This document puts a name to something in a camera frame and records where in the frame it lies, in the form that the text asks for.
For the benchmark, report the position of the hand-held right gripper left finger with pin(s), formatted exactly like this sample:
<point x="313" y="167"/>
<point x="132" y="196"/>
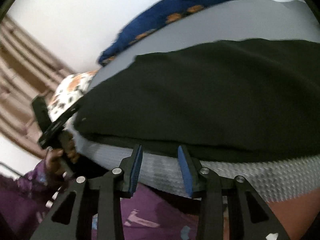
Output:
<point x="136" y="172"/>

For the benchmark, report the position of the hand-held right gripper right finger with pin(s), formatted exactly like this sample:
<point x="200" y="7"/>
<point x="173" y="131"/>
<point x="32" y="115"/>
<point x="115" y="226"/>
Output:
<point x="186" y="175"/>

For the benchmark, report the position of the black pants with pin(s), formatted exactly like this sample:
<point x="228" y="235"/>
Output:
<point x="200" y="97"/>

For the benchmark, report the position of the person's left hand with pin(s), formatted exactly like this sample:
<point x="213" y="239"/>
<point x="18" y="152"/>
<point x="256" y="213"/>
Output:
<point x="53" y="162"/>

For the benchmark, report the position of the grey mesh mat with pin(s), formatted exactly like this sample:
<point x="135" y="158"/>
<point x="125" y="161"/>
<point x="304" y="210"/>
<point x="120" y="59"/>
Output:
<point x="160" y="172"/>

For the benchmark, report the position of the white floral pillow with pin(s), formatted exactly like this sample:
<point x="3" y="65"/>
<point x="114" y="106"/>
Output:
<point x="67" y="92"/>

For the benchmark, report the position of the person's purple clothing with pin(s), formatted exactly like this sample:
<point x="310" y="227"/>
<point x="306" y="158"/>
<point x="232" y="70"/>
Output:
<point x="155" y="215"/>

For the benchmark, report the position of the beige curtain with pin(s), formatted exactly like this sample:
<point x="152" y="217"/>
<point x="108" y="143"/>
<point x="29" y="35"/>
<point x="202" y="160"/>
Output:
<point x="22" y="80"/>

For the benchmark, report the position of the blue floral blanket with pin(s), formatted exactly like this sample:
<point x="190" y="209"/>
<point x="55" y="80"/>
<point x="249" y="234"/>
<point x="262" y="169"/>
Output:
<point x="160" y="15"/>

